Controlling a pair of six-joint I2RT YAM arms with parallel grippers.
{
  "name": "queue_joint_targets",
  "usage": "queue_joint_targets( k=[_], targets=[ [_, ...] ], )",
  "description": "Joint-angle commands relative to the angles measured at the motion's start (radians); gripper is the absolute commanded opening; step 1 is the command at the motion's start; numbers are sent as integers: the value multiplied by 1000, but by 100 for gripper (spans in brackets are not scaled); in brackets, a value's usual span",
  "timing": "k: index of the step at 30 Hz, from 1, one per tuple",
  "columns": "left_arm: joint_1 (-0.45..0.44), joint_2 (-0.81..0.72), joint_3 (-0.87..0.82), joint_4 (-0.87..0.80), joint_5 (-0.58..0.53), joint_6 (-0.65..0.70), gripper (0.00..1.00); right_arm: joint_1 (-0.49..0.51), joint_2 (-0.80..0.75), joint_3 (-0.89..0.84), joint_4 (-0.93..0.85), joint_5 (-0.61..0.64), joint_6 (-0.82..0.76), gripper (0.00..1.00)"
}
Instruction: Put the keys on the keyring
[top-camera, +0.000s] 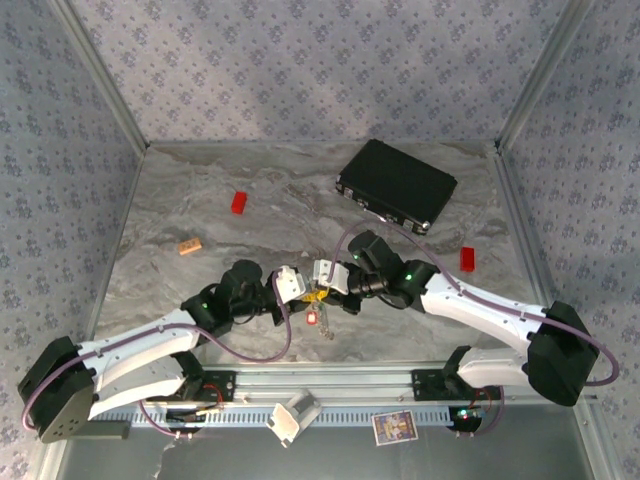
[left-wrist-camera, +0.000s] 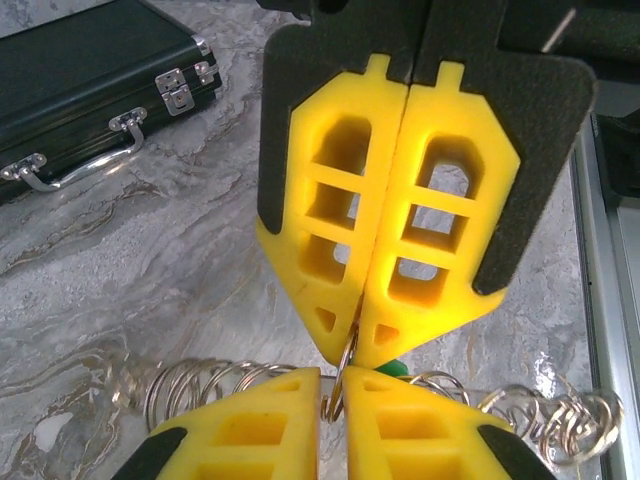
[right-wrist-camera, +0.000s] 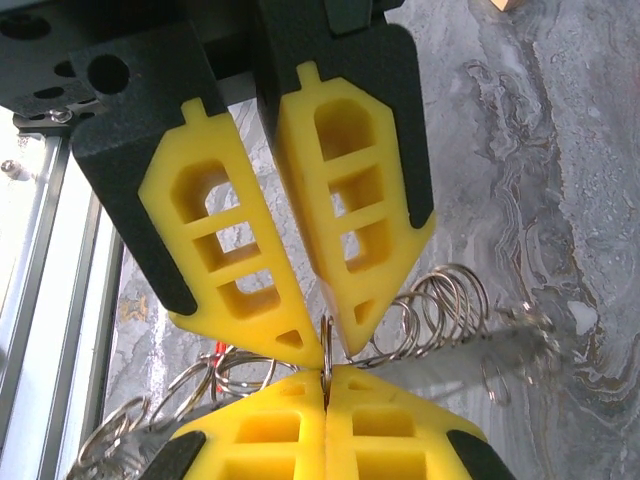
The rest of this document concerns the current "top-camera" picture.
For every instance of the red key tag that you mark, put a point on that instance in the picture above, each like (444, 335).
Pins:
(313, 318)

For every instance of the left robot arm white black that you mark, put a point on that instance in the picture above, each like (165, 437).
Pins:
(140, 340)

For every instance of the small wooden block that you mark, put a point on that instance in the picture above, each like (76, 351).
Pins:
(190, 246)

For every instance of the red block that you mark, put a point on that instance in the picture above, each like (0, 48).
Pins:
(468, 259)
(239, 202)

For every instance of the black hard case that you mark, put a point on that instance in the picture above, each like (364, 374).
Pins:
(400, 175)

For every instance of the black left controller board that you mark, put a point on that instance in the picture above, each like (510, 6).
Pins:
(182, 416)

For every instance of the black controller board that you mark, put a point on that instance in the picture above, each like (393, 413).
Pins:
(467, 417)
(182, 416)

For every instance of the colourful printed card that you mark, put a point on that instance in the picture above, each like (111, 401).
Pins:
(394, 426)

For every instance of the black right controller board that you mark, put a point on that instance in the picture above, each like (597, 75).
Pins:
(467, 417)

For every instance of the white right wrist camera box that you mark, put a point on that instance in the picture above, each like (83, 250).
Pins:
(332, 275)

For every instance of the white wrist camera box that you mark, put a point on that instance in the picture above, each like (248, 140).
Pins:
(332, 275)
(290, 285)

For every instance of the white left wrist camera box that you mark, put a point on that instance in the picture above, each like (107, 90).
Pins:
(290, 285)

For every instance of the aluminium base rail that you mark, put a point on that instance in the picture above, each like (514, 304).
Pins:
(325, 385)

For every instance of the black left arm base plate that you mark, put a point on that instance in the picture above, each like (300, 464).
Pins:
(222, 385)

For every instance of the white plastic bracket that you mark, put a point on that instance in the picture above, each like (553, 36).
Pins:
(295, 415)

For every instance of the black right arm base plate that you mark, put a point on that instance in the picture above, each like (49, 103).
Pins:
(425, 385)

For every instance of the aluminium side rail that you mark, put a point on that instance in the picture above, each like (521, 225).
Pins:
(518, 215)

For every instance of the aluminium frame post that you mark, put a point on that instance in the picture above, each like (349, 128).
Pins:
(597, 445)
(541, 75)
(52, 465)
(103, 75)

